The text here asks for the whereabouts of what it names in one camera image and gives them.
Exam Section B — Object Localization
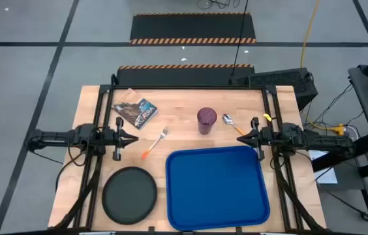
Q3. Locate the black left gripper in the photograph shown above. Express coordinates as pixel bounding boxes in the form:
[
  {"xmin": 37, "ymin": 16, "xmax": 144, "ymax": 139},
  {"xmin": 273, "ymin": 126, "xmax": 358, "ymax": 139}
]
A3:
[{"xmin": 104, "ymin": 116, "xmax": 140, "ymax": 161}]

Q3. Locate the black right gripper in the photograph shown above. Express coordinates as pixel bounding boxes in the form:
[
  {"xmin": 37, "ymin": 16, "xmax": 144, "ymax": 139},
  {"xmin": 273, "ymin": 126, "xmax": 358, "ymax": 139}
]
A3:
[{"xmin": 236, "ymin": 116, "xmax": 279, "ymax": 161}]

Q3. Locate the orange-handled metal fork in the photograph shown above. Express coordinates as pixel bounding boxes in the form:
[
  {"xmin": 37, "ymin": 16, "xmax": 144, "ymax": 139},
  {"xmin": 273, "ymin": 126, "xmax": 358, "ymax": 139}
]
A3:
[{"xmin": 141, "ymin": 127, "xmax": 170, "ymax": 161}]

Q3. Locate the purple plastic cup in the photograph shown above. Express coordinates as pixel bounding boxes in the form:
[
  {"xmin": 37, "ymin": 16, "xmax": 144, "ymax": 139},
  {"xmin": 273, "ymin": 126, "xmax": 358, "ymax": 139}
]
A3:
[{"xmin": 196, "ymin": 107, "xmax": 218, "ymax": 136}]

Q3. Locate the dark grey round plate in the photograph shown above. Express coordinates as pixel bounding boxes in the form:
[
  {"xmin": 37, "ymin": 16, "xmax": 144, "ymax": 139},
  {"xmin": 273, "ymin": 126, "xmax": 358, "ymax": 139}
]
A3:
[{"xmin": 101, "ymin": 166, "xmax": 158, "ymax": 226}]

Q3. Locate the blue plastic tray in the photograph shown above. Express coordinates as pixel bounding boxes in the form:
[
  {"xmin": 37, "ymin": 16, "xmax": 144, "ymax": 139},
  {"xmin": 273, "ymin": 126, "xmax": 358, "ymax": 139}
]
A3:
[{"xmin": 165, "ymin": 145, "xmax": 271, "ymax": 232}]

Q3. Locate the Acadia picture book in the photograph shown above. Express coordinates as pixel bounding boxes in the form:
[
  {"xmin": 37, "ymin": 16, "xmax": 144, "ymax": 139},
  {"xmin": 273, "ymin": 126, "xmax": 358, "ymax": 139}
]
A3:
[{"xmin": 111, "ymin": 87, "xmax": 159, "ymax": 131}]

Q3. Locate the white paper sheet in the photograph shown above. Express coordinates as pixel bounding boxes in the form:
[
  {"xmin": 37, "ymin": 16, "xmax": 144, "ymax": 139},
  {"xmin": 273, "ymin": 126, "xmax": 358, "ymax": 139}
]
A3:
[{"xmin": 307, "ymin": 149, "xmax": 339, "ymax": 185}]

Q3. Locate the narrow hazard-striped black floor mat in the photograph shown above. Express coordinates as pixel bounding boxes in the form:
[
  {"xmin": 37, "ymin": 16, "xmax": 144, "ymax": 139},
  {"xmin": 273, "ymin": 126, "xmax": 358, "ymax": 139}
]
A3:
[{"xmin": 116, "ymin": 63, "xmax": 256, "ymax": 87}]

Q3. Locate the large hazard-striped black floor mat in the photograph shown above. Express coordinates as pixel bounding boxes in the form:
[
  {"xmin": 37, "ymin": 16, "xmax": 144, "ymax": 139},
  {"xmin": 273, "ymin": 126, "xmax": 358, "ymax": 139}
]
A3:
[{"xmin": 129, "ymin": 12, "xmax": 258, "ymax": 46}]

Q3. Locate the orange-handled metal spoon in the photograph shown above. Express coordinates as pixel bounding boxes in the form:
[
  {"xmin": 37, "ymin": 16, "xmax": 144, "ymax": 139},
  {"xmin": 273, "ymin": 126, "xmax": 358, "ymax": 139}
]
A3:
[{"xmin": 222, "ymin": 114, "xmax": 247, "ymax": 136}]

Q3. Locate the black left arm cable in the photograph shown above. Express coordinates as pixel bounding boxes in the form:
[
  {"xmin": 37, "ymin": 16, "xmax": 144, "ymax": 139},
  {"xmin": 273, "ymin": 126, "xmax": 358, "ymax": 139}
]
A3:
[{"xmin": 54, "ymin": 150, "xmax": 87, "ymax": 194}]

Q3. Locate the black aluminium table frame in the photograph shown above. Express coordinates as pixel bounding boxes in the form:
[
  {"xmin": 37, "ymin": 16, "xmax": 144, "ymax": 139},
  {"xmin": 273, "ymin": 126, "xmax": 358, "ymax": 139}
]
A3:
[{"xmin": 48, "ymin": 73, "xmax": 329, "ymax": 233}]

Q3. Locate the thin black cable tangle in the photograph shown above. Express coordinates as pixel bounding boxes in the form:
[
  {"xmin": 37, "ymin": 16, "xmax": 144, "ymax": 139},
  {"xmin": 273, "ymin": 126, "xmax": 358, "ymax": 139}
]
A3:
[{"xmin": 301, "ymin": 83, "xmax": 365, "ymax": 132}]

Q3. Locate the black desk leg frame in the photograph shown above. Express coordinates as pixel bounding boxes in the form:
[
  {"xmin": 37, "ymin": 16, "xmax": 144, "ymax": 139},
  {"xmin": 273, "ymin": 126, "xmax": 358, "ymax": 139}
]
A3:
[{"xmin": 311, "ymin": 133, "xmax": 368, "ymax": 219}]

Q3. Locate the long black floor cable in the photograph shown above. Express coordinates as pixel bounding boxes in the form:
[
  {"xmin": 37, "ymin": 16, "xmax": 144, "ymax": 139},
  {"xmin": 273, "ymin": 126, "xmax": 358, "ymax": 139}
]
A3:
[{"xmin": 228, "ymin": 0, "xmax": 250, "ymax": 83}]

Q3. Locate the yellow floor cable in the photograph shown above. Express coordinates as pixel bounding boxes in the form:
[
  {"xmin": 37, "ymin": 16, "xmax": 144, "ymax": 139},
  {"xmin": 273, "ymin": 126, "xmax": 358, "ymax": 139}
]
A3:
[{"xmin": 299, "ymin": 0, "xmax": 345, "ymax": 132}]

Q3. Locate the coiled black cable bundle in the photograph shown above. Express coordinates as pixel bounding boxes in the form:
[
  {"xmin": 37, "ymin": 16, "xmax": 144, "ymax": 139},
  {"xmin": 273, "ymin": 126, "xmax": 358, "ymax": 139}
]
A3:
[{"xmin": 196, "ymin": 0, "xmax": 241, "ymax": 10}]

